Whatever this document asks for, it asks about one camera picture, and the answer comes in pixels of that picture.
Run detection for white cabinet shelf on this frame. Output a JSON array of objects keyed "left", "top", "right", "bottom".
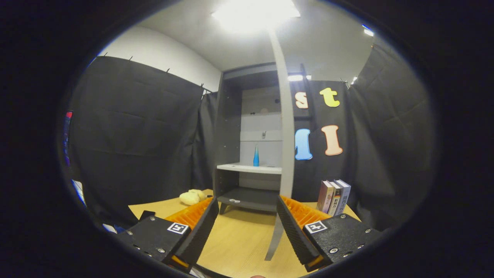
[{"left": 217, "top": 163, "right": 282, "bottom": 175}]

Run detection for blue spine book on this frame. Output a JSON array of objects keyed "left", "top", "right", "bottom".
[{"left": 335, "top": 180, "right": 352, "bottom": 216}]

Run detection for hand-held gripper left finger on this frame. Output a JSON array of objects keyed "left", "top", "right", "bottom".
[{"left": 116, "top": 197, "right": 220, "bottom": 271}]

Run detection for grey cabinet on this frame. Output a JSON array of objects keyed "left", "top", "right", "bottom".
[{"left": 213, "top": 62, "right": 286, "bottom": 215}]

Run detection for white spine book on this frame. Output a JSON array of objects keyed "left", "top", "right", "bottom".
[{"left": 328, "top": 181, "right": 343, "bottom": 216}]

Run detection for black backdrop cloth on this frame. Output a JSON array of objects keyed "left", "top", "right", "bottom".
[{"left": 64, "top": 42, "right": 433, "bottom": 232}]

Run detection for pale yellow plush toy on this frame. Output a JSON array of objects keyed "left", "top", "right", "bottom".
[{"left": 179, "top": 189, "right": 207, "bottom": 206}]

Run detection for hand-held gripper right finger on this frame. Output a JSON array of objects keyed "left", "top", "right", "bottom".
[{"left": 276, "top": 195, "right": 381, "bottom": 272}]

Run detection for large ceiling light panel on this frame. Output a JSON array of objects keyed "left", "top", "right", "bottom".
[{"left": 211, "top": 0, "right": 301, "bottom": 33}]

